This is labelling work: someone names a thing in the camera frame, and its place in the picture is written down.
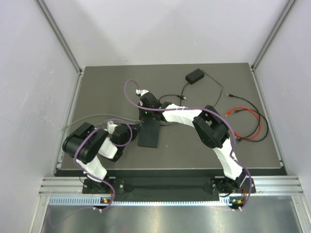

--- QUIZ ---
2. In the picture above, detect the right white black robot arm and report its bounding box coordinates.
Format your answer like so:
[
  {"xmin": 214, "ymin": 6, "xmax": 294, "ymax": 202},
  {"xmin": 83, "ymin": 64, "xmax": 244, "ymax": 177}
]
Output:
[{"xmin": 136, "ymin": 89, "xmax": 247, "ymax": 197}]

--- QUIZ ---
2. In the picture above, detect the red ethernet cable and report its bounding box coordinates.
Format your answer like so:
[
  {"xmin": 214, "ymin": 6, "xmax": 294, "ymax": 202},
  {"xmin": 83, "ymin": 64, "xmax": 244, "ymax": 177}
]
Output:
[{"xmin": 225, "ymin": 106, "xmax": 262, "ymax": 140}]

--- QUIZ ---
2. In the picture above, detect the grey slotted cable duct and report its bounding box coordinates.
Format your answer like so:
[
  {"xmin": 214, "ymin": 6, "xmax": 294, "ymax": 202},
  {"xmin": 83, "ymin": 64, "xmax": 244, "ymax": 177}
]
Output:
[{"xmin": 48, "ymin": 196, "xmax": 237, "ymax": 206}]

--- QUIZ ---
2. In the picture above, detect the grey ethernet cable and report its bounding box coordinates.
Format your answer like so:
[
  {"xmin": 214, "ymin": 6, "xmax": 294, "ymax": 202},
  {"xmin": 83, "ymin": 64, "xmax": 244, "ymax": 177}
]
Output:
[{"xmin": 62, "ymin": 114, "xmax": 140, "ymax": 131}]

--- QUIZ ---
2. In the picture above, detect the black power adapter brick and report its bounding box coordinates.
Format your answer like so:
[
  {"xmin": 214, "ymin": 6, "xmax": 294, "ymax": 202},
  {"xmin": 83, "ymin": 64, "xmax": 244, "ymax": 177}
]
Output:
[{"xmin": 185, "ymin": 68, "xmax": 205, "ymax": 85}]

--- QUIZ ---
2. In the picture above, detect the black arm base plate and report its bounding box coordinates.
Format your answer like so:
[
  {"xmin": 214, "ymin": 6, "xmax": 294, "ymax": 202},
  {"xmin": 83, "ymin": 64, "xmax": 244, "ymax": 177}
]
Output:
[{"xmin": 82, "ymin": 169, "xmax": 257, "ymax": 195}]

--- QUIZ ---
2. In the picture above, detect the aluminium frame rail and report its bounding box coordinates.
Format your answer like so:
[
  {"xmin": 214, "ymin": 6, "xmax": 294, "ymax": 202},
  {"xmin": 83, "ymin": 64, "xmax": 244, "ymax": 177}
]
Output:
[{"xmin": 39, "ymin": 176, "xmax": 304, "ymax": 196}]

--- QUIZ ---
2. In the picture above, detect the black network switch box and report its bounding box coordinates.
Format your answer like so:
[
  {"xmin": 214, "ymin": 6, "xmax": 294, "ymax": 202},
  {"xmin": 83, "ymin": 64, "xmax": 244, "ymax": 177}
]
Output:
[{"xmin": 138, "ymin": 119, "xmax": 160, "ymax": 149}]

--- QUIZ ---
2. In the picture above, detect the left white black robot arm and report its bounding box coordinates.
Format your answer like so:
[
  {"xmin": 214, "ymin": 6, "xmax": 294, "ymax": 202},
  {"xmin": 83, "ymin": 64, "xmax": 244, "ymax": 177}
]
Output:
[{"xmin": 62, "ymin": 120, "xmax": 141, "ymax": 193}]

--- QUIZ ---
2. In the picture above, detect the thin black power cord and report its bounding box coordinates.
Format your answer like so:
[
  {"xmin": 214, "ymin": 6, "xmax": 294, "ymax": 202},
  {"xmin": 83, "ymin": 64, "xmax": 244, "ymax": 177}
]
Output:
[{"xmin": 157, "ymin": 71, "xmax": 224, "ymax": 127}]

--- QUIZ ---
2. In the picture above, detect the black ethernet cable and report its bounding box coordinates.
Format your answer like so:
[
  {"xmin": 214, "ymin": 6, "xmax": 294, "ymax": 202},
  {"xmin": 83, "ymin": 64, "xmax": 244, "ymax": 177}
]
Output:
[{"xmin": 226, "ymin": 92, "xmax": 269, "ymax": 143}]

